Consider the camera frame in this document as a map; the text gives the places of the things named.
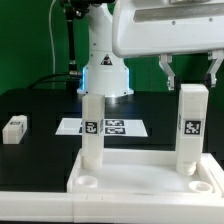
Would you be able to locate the white marker sheet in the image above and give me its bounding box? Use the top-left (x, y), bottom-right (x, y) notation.
top-left (56, 118), bottom-right (148, 137)

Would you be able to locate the white front fence bar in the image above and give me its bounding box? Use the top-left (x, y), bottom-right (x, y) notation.
top-left (0, 192), bottom-right (224, 224)

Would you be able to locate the black cable bundle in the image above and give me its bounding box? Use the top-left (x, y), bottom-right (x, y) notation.
top-left (27, 72), bottom-right (83, 90)

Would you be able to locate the white fence bar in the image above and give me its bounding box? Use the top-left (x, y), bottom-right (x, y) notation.
top-left (0, 192), bottom-right (224, 224)
top-left (203, 152), bottom-right (224, 198)

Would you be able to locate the white desk top tray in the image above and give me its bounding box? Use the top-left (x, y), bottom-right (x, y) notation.
top-left (67, 149), bottom-right (222, 198)

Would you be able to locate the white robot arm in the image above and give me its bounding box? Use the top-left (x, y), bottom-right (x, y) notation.
top-left (79, 0), bottom-right (224, 101)

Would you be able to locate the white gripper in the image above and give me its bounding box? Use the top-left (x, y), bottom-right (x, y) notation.
top-left (112, 0), bottom-right (224, 91)

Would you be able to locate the white right fence bar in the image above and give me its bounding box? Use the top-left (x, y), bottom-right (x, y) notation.
top-left (203, 152), bottom-right (224, 198)

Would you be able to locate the white cable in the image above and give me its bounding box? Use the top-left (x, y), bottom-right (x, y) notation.
top-left (48, 0), bottom-right (60, 90)

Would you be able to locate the black camera pole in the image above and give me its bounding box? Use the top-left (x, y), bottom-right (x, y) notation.
top-left (59, 0), bottom-right (89, 77)

